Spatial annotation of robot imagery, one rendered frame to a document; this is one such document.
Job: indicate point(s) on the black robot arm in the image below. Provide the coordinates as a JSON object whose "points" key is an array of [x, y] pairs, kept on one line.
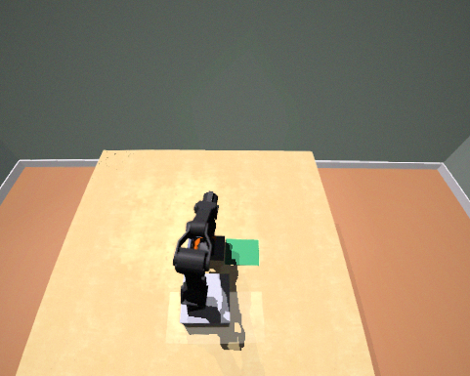
{"points": [[192, 262]]}

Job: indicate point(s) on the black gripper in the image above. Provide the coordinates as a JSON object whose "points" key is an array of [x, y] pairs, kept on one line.
{"points": [[202, 245]]}

